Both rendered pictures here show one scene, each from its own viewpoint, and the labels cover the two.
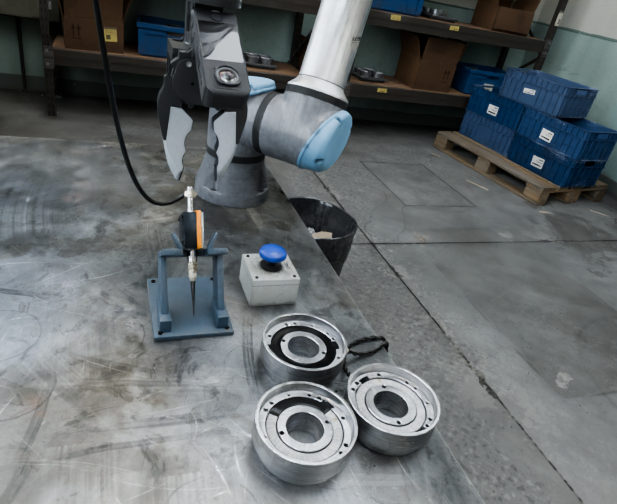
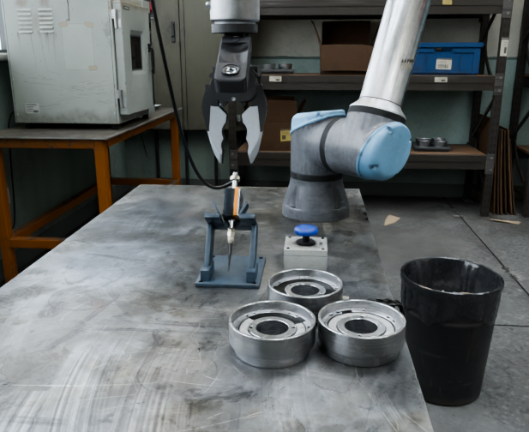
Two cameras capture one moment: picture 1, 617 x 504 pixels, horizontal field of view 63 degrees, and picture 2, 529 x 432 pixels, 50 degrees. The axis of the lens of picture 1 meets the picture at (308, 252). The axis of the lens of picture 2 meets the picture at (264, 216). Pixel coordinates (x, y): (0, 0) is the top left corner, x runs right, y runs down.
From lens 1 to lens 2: 39 cm
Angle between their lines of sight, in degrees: 31
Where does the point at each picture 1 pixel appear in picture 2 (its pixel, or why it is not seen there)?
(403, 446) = (355, 350)
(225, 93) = (226, 80)
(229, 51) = (237, 57)
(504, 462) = not seen: outside the picture
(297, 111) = (352, 126)
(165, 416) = (178, 321)
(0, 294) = (107, 257)
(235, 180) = (310, 196)
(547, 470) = not seen: outside the picture
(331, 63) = (382, 83)
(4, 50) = (203, 159)
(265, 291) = (296, 261)
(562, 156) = not seen: outside the picture
